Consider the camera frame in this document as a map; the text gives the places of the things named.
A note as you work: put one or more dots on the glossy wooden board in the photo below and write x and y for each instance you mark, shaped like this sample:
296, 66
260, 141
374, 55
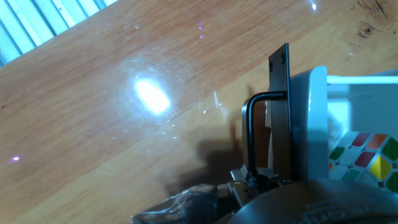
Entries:
93, 124

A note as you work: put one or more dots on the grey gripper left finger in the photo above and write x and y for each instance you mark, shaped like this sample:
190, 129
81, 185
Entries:
192, 202

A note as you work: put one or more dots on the white drawer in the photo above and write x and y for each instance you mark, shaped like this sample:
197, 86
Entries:
311, 124

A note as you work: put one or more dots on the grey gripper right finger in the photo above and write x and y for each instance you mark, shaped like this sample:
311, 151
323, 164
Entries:
267, 179

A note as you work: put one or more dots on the multicoloured puzzle cube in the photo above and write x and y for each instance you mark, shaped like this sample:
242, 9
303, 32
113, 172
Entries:
373, 155

